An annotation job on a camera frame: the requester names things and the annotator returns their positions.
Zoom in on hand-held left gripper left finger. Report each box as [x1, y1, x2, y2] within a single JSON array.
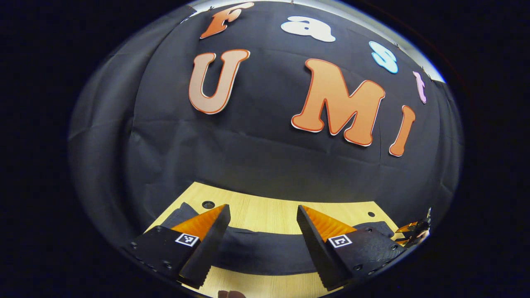
[[124, 204, 231, 289]]

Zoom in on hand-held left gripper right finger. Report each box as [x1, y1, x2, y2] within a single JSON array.
[[296, 204, 408, 291]]

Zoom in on black jeans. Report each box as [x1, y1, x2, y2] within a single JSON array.
[[159, 202, 396, 276]]

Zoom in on black backdrop cloth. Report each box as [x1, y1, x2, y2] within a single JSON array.
[[68, 0, 463, 249]]

